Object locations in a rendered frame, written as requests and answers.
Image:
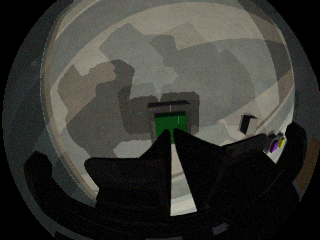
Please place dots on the yellow button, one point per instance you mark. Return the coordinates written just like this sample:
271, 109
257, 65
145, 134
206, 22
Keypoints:
280, 139

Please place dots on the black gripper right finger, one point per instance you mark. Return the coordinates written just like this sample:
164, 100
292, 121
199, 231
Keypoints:
204, 164

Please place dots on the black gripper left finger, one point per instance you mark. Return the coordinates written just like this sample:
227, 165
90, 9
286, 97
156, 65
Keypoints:
153, 170

